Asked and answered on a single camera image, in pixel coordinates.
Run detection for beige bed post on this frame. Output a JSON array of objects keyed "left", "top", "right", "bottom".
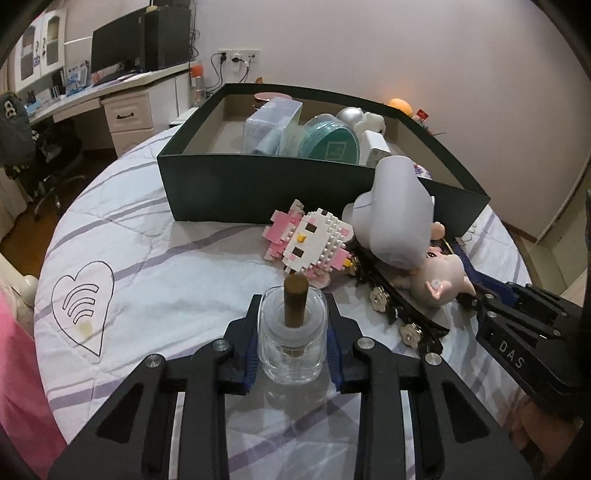
[{"left": 0, "top": 258, "right": 40, "bottom": 320}]

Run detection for black computer monitor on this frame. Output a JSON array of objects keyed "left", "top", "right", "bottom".
[{"left": 90, "top": 11, "right": 147, "bottom": 75}]

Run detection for white wall outlet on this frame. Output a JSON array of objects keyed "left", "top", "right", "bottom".
[{"left": 218, "top": 48, "right": 260, "bottom": 66}]

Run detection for person's right hand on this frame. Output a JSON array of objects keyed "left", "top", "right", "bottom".
[{"left": 510, "top": 396, "right": 557, "bottom": 464}]

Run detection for white power adapter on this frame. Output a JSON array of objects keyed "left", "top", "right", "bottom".
[{"left": 360, "top": 130, "right": 393, "bottom": 167}]

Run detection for grey jacket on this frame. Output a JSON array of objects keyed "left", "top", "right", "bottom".
[{"left": 0, "top": 91, "right": 38, "bottom": 179}]

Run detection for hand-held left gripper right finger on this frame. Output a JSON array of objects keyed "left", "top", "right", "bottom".
[{"left": 325, "top": 302, "right": 528, "bottom": 480}]

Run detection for pink pig figurine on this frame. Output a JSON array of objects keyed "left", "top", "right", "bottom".
[{"left": 394, "top": 222, "right": 478, "bottom": 306}]

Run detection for pink white block figure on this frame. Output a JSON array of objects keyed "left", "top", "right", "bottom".
[{"left": 262, "top": 199, "right": 356, "bottom": 288}]

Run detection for pink round compact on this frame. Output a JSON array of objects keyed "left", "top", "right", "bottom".
[{"left": 253, "top": 92, "right": 294, "bottom": 112}]

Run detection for glass perfume bottle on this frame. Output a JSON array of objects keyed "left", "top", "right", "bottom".
[{"left": 257, "top": 276, "right": 330, "bottom": 384}]

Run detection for clear plastic box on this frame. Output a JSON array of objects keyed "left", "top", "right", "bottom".
[{"left": 244, "top": 97, "right": 304, "bottom": 156}]

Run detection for blue boxes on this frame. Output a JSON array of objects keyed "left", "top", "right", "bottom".
[{"left": 65, "top": 60, "right": 90, "bottom": 96}]

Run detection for white curved plastic object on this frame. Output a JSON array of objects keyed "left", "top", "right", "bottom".
[{"left": 341, "top": 154, "right": 437, "bottom": 270}]

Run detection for teal round tin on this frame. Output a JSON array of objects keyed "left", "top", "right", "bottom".
[{"left": 298, "top": 113, "right": 361, "bottom": 164}]

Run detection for silver ball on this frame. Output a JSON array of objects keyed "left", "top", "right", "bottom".
[{"left": 336, "top": 107, "right": 366, "bottom": 128}]

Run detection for white glass-door cabinet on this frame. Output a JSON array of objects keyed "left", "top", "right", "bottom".
[{"left": 14, "top": 13, "right": 68, "bottom": 94}]

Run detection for white desk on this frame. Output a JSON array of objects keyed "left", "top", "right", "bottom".
[{"left": 23, "top": 62, "right": 200, "bottom": 158}]

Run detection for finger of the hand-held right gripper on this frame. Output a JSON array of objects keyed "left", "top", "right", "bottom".
[
  {"left": 457, "top": 292, "right": 502, "bottom": 329},
  {"left": 445, "top": 240, "right": 520, "bottom": 305}
]

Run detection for white cat figurine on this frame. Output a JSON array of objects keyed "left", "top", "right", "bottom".
[{"left": 355, "top": 111, "right": 387, "bottom": 135}]

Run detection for black computer tower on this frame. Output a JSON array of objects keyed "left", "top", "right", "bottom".
[{"left": 143, "top": 6, "right": 193, "bottom": 71}]

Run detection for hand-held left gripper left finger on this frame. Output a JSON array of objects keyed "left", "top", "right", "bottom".
[{"left": 48, "top": 293, "right": 262, "bottom": 480}]

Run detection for black power cables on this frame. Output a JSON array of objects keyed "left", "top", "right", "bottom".
[{"left": 203, "top": 52, "right": 253, "bottom": 92}]

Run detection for black office chair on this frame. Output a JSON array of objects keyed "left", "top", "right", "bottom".
[{"left": 28, "top": 124, "right": 87, "bottom": 219}]

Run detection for black strap with metal flowers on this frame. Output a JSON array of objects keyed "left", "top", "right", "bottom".
[{"left": 344, "top": 244, "right": 451, "bottom": 359}]

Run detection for orange-capped water bottle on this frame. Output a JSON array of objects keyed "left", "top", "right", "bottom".
[{"left": 190, "top": 60, "right": 206, "bottom": 108}]

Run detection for dark green cardboard box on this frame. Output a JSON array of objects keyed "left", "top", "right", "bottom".
[{"left": 157, "top": 83, "right": 491, "bottom": 238}]

